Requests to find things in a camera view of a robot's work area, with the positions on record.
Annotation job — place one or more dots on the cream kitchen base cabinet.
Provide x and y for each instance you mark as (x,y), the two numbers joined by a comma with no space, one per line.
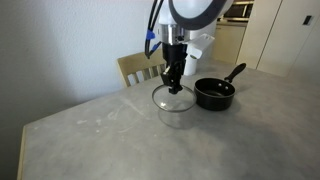
(228,43)

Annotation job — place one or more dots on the black microwave oven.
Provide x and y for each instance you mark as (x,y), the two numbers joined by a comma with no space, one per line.
(237,10)

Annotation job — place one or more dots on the light wooden slat-back chair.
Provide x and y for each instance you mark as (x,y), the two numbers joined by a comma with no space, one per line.
(133,63)

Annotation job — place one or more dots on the small black wall plate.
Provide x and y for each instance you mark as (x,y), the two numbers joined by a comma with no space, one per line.
(307,20)

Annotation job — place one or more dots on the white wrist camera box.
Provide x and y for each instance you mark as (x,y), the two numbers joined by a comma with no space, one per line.
(200,45)

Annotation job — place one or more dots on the glass lid with black knob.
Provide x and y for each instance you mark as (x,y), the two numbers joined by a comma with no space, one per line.
(166,103)

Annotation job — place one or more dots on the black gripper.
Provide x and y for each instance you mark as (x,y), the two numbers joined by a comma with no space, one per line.
(174,53)

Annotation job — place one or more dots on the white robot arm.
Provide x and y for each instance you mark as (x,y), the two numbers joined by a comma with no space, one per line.
(196,10)

